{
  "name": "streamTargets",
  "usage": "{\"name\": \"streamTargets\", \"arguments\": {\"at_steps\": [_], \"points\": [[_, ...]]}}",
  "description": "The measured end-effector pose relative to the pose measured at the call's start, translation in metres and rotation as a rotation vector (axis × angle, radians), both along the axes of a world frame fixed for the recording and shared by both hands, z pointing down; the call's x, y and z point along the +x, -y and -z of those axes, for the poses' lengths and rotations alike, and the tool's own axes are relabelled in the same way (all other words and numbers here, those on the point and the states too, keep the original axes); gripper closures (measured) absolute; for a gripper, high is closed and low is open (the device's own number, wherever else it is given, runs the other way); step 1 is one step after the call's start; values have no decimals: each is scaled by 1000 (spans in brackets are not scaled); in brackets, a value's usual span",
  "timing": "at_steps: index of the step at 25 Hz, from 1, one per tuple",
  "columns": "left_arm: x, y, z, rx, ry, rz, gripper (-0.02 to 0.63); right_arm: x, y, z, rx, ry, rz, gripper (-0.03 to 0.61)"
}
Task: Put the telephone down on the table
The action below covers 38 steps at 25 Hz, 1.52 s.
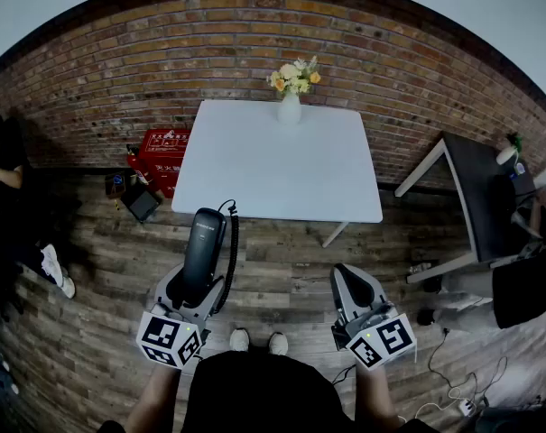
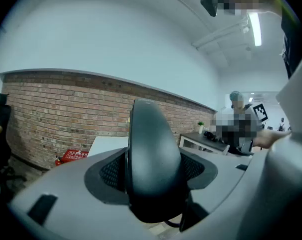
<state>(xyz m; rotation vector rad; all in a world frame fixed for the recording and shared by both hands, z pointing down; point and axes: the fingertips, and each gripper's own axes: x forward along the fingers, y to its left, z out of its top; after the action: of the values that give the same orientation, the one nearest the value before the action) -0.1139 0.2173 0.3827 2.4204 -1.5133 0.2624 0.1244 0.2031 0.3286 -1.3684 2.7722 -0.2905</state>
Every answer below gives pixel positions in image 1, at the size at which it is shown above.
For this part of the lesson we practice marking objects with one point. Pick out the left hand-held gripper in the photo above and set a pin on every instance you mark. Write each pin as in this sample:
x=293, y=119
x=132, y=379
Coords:
x=164, y=334

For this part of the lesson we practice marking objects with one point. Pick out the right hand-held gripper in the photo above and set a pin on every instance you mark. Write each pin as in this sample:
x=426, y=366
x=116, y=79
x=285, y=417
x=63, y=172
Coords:
x=381, y=338

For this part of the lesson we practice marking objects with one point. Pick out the person's right forearm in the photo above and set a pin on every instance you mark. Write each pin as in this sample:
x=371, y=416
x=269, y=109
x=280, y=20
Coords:
x=376, y=395

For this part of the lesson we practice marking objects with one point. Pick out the person's left forearm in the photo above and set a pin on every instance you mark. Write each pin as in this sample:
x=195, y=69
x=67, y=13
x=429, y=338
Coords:
x=155, y=399

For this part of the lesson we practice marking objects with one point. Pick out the white square table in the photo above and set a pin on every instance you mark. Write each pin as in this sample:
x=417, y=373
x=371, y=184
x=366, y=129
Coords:
x=272, y=169

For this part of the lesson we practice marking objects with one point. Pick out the person's left white shoe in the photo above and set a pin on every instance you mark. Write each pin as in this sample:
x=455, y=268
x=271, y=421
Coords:
x=239, y=340

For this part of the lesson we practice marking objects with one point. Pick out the person's white shoe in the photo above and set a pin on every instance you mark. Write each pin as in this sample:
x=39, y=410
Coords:
x=279, y=343
x=239, y=340

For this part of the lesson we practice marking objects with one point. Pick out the person's right white shoe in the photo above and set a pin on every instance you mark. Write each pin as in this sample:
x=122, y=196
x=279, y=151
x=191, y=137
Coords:
x=279, y=343

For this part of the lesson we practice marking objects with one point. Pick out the black tablet case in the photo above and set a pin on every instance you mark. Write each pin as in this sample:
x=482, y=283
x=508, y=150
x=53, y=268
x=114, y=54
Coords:
x=140, y=204

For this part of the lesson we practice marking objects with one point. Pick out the person's black clothing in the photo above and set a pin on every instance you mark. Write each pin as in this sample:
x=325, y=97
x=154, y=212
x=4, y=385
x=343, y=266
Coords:
x=263, y=395

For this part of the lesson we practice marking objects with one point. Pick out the small box with blue label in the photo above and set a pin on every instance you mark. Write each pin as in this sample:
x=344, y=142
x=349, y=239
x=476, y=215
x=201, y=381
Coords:
x=115, y=184

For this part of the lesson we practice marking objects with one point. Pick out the red fire extinguisher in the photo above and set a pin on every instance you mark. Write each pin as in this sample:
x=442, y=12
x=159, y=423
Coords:
x=135, y=163

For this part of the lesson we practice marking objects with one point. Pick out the red fire equipment box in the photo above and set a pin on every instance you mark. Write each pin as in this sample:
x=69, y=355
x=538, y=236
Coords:
x=164, y=151

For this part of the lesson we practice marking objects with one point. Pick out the white power strip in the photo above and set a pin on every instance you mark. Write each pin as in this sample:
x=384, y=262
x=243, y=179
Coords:
x=466, y=406

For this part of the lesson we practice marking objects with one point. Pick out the white ceramic vase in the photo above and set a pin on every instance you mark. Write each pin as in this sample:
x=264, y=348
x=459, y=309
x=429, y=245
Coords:
x=289, y=110

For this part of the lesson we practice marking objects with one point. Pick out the small white vase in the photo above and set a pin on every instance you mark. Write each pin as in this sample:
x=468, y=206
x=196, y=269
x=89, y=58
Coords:
x=507, y=154

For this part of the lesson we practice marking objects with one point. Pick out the small blue cup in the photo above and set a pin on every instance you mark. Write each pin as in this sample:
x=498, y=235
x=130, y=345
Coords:
x=520, y=168

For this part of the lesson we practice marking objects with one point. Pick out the small green plant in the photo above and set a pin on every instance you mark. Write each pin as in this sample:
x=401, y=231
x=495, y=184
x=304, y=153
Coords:
x=515, y=141

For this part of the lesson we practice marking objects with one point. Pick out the yellow and white flower bouquet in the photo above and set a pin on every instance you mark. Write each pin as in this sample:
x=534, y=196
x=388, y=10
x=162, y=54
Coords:
x=294, y=76

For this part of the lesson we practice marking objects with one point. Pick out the dark desk with white frame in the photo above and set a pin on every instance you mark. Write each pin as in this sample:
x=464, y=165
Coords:
x=480, y=201

